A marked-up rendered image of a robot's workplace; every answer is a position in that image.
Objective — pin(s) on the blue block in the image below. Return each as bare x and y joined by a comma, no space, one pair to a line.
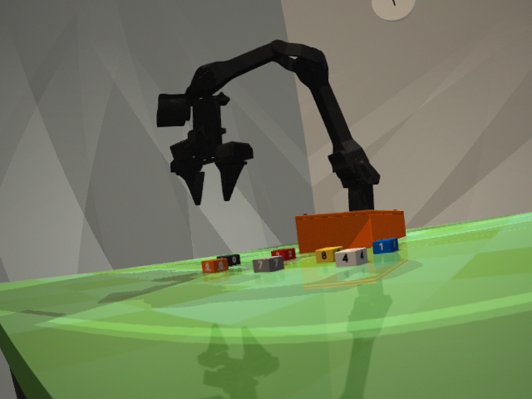
385,245

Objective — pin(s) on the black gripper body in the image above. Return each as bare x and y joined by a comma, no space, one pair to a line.
232,150

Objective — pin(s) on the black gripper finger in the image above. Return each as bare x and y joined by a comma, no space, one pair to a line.
195,182
229,170

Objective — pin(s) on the yellow block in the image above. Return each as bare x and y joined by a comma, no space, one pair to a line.
327,254

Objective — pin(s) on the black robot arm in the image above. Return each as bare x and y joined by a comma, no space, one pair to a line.
348,159

